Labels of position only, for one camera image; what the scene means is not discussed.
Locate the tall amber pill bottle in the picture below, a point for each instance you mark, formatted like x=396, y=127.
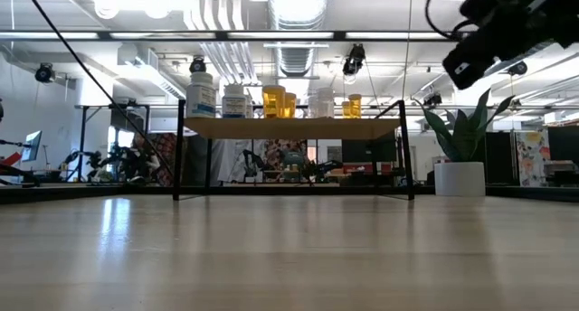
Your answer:
x=345, y=110
x=356, y=106

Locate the green plant in white pot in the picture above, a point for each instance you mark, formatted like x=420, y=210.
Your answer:
x=461, y=134

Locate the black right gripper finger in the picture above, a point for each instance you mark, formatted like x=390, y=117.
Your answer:
x=475, y=53
x=484, y=69

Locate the black rig frame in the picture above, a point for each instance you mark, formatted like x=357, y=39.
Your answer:
x=289, y=191

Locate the computer monitor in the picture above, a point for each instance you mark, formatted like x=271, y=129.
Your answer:
x=32, y=146

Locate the white hanging cloth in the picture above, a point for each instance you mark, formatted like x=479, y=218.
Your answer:
x=230, y=162

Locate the white bottle blue label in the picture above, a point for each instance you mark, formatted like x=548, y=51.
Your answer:
x=234, y=104
x=201, y=98

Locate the floral patterned panel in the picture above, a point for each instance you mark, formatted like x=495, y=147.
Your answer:
x=531, y=157

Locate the wooden shelf black metal frame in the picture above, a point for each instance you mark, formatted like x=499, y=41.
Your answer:
x=294, y=128

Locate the floral patterned cloth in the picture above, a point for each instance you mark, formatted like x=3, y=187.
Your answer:
x=276, y=150

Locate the black ceiling track light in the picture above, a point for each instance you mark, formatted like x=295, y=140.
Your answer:
x=518, y=68
x=354, y=60
x=433, y=100
x=44, y=73
x=197, y=66

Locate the clear bottle white cap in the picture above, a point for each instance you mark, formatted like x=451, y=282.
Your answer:
x=325, y=104

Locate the amber pill bottle white cap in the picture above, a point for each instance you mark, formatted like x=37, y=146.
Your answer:
x=274, y=103
x=291, y=106

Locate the person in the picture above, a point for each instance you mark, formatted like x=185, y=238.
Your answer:
x=158, y=157

